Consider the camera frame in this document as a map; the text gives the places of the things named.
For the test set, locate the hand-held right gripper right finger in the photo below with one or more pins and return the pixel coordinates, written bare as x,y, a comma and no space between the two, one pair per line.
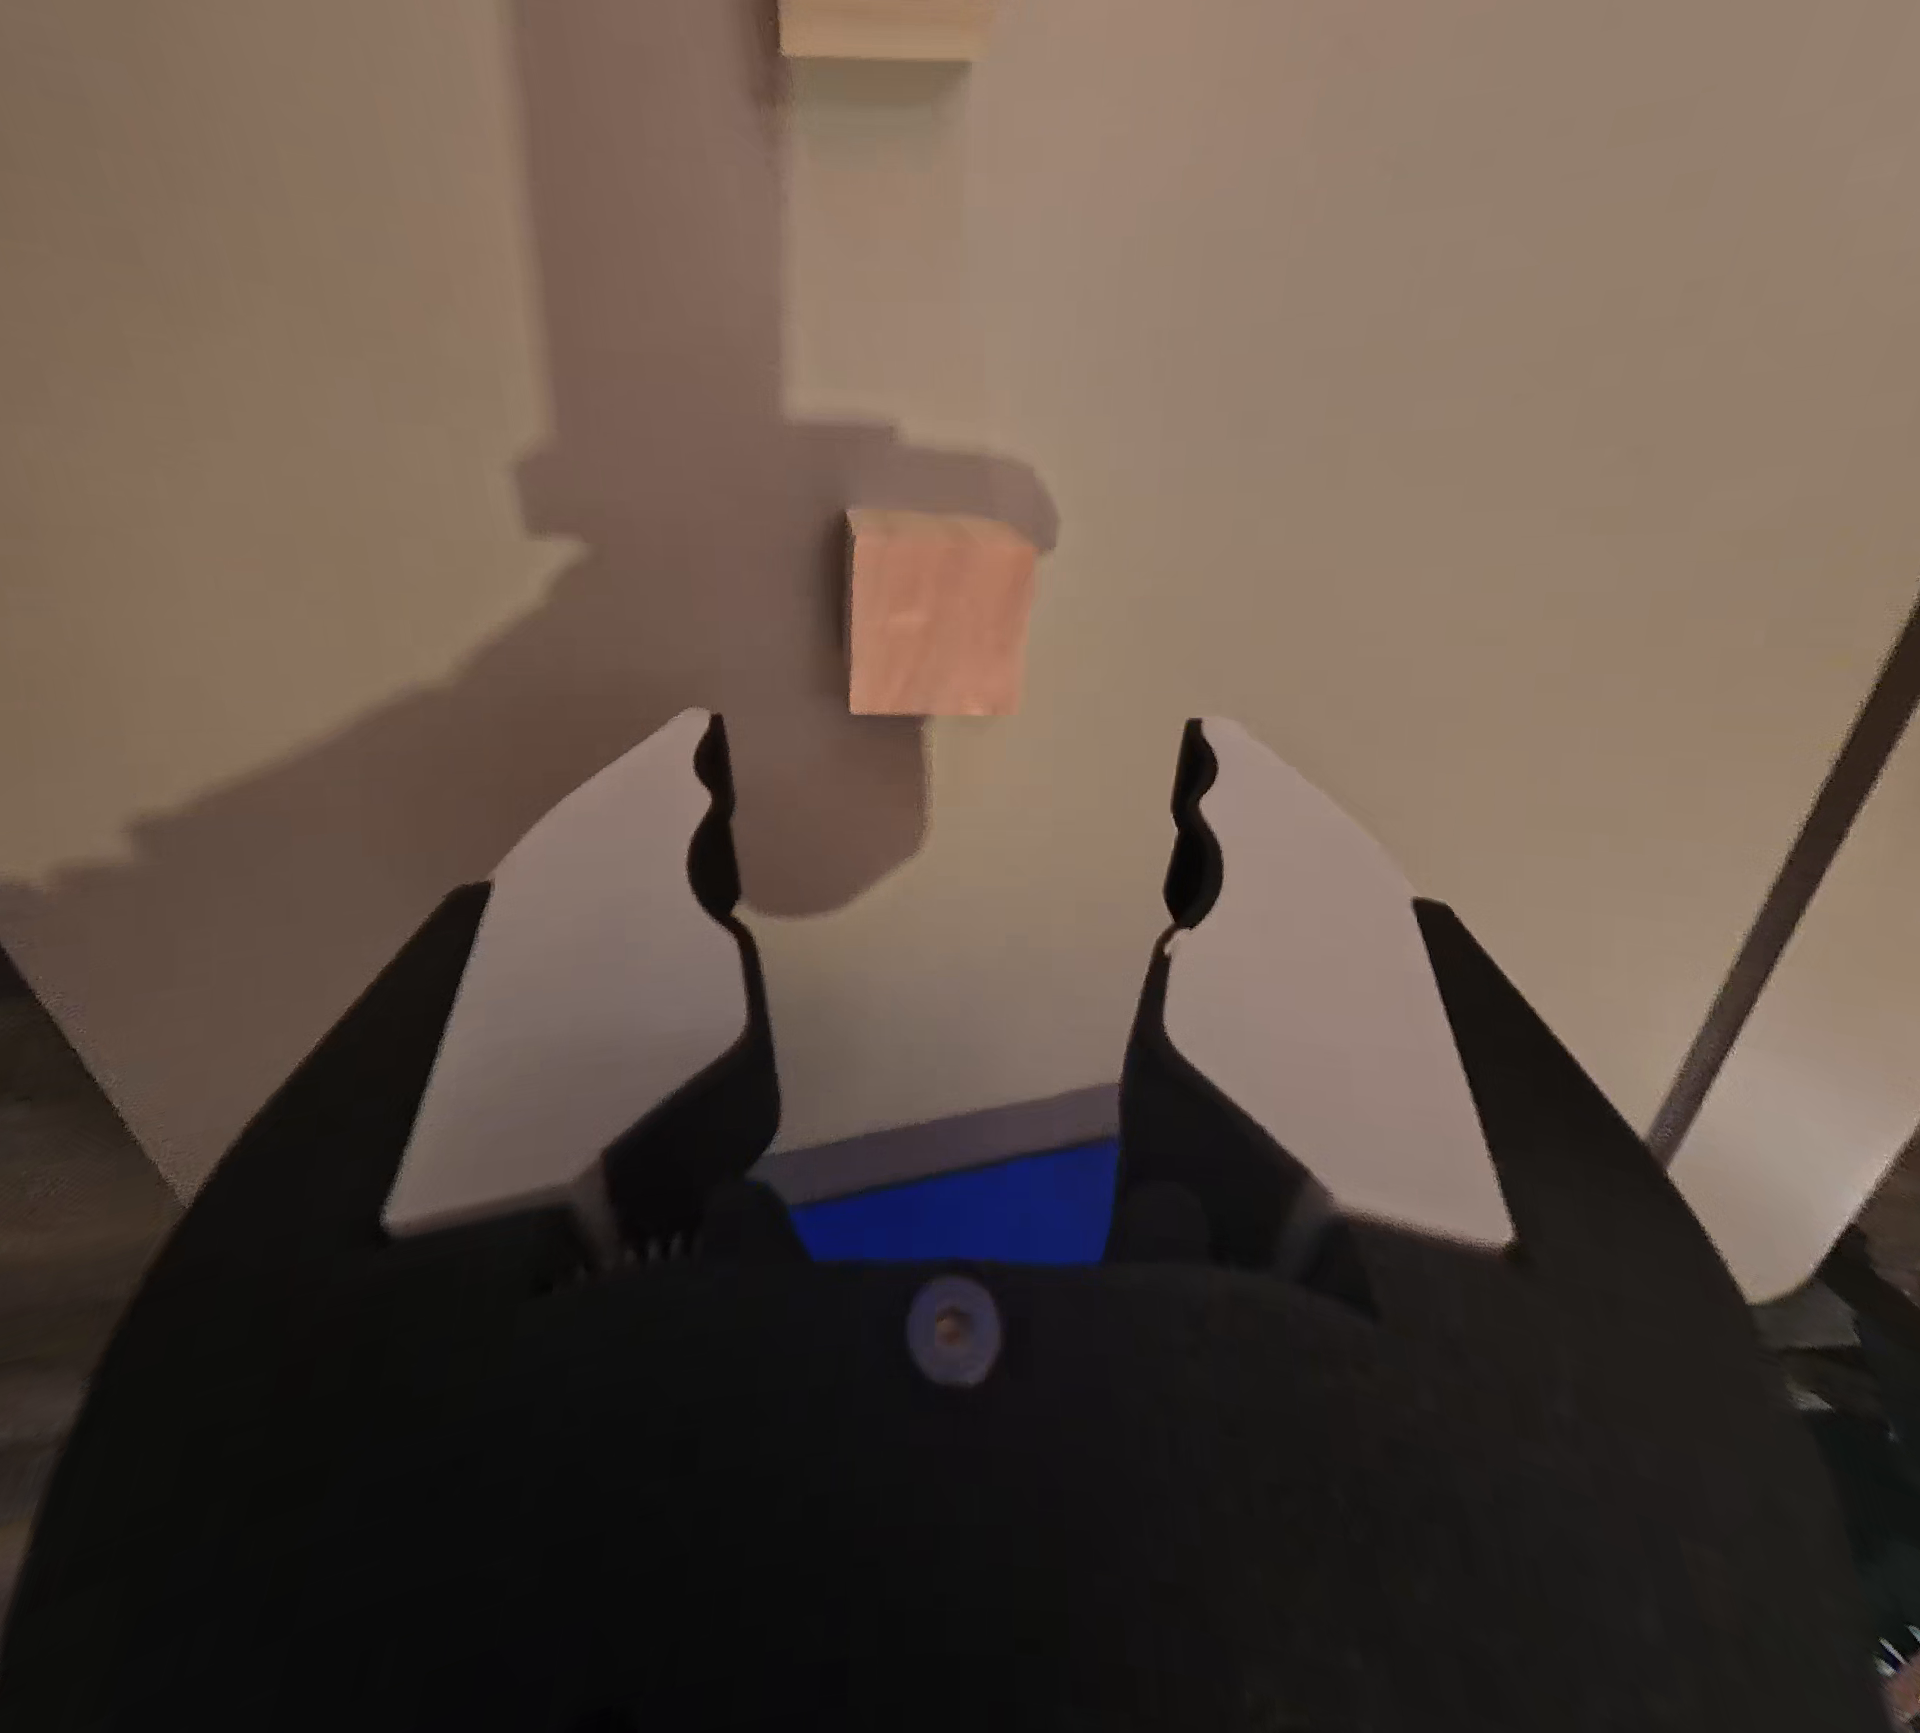
1320,1030

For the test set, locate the blue plastic bin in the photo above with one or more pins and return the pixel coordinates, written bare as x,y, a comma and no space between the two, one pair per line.
960,1215

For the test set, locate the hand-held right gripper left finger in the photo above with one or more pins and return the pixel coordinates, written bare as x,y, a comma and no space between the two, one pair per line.
585,1013

